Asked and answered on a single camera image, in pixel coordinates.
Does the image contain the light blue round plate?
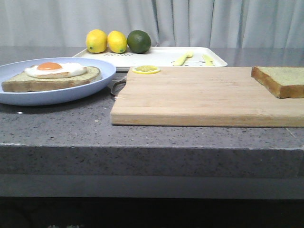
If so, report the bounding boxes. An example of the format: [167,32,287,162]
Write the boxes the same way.
[0,57,116,106]

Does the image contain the bread slice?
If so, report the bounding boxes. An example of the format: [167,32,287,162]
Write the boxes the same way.
[251,66,304,98]
[1,66,101,92]

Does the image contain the white rectangular tray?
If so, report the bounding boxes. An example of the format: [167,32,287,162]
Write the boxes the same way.
[75,47,228,72]

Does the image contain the wooden cutting board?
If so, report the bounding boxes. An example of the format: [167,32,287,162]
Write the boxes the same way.
[111,67,304,127]

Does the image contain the lemon slice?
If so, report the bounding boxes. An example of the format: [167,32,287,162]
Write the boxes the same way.
[131,65,161,74]

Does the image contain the yellow plastic fork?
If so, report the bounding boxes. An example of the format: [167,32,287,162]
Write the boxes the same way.
[172,51,193,66]

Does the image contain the green lime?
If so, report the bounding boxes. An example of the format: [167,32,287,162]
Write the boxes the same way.
[127,30,152,54]

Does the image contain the yellow plastic knife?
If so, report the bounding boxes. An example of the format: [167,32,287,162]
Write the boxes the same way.
[202,54,215,67]

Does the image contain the right yellow lemon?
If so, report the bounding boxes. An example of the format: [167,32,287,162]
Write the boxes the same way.
[107,30,127,53]

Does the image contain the yellow lemon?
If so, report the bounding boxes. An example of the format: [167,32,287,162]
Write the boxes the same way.
[107,30,127,53]
[86,29,107,53]

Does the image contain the left yellow lemon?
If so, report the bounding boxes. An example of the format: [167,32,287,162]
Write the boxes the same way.
[86,29,107,53]

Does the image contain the fried egg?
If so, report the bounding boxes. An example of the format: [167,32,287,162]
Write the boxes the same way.
[24,62,87,78]

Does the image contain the white curtain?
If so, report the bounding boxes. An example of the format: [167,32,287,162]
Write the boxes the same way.
[0,0,304,48]

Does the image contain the metal cutting board handle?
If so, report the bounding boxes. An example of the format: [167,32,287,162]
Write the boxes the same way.
[110,77,126,96]

